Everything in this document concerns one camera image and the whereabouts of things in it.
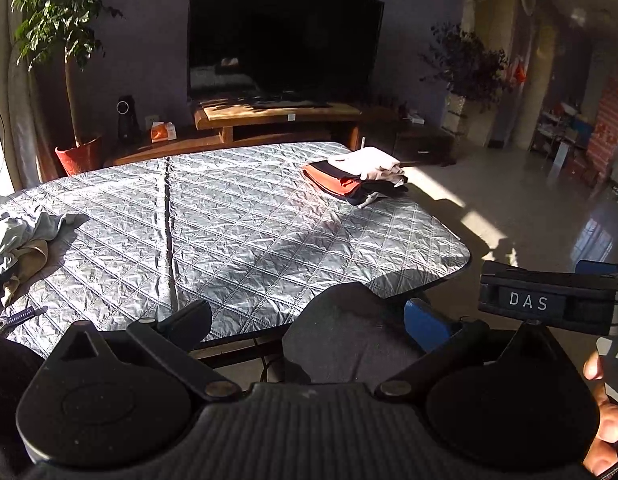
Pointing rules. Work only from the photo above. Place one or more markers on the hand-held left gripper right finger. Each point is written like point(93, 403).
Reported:
point(429, 322)

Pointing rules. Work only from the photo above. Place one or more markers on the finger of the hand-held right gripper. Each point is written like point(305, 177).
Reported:
point(529, 274)
point(596, 267)

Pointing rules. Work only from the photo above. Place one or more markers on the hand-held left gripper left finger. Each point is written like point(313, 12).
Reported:
point(191, 317)

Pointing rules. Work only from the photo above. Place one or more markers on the pink garment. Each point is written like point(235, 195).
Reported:
point(366, 162)

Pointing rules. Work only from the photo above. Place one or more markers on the person's right hand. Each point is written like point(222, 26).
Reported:
point(606, 422)

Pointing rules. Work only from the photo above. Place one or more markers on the dark grey cloth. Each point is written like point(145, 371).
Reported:
point(349, 335)

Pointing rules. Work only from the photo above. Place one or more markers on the silver quilted blanket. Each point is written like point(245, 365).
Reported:
point(249, 220)

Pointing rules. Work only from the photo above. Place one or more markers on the cluttered shelf rack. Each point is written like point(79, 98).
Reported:
point(564, 135)

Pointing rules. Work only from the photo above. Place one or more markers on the small metal tool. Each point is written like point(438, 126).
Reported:
point(26, 314)

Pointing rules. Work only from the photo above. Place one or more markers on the low dark wooden cabinet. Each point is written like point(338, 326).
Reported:
point(419, 145)

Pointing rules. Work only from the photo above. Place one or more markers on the beige garment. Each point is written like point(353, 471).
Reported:
point(31, 260)

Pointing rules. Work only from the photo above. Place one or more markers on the orange and navy folded jacket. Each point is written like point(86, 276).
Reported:
point(331, 182)

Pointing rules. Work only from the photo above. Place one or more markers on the white patterned plant pot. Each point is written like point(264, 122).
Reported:
point(455, 112)

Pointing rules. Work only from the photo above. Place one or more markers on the orange tissue box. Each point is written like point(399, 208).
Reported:
point(161, 132)

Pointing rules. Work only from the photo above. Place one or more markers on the small white box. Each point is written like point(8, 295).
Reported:
point(416, 118)

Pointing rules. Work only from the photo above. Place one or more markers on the light blue garment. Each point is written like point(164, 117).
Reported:
point(19, 230)

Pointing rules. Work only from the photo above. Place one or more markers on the red plant pot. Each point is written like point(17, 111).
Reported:
point(79, 157)

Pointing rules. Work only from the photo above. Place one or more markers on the red hanging ornament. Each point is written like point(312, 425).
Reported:
point(519, 72)

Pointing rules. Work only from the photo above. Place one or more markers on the black tower device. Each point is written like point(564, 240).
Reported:
point(128, 122)

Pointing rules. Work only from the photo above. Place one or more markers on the dark leafy potted plant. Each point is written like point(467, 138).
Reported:
point(464, 65)

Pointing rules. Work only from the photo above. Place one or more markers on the grey curtain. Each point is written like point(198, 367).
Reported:
point(24, 110)

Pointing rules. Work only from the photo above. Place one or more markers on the black television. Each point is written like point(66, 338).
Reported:
point(284, 40)

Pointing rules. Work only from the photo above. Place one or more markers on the tall green potted tree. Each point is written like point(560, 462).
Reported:
point(64, 20)

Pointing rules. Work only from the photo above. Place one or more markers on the white wall socket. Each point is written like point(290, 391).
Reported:
point(152, 122)

